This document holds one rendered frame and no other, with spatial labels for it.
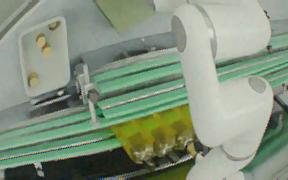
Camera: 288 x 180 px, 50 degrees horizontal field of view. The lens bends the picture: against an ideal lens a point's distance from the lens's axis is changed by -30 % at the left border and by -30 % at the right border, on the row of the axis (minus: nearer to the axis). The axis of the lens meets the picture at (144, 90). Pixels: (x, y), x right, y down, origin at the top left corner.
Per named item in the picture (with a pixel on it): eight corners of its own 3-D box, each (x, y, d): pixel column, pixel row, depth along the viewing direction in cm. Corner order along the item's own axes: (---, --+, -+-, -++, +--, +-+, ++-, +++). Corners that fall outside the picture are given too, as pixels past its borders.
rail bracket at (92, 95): (83, 112, 111) (96, 136, 101) (74, 56, 103) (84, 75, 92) (93, 109, 112) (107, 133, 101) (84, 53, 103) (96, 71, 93)
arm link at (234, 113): (236, 88, 69) (161, 108, 66) (243, -3, 55) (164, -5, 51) (265, 147, 58) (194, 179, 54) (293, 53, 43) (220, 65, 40)
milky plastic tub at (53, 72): (25, 87, 113) (27, 99, 106) (17, 27, 102) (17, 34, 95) (67, 71, 118) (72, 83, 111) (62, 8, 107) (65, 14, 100)
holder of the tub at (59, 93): (28, 100, 116) (30, 111, 110) (18, 27, 102) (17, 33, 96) (68, 86, 121) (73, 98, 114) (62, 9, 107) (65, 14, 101)
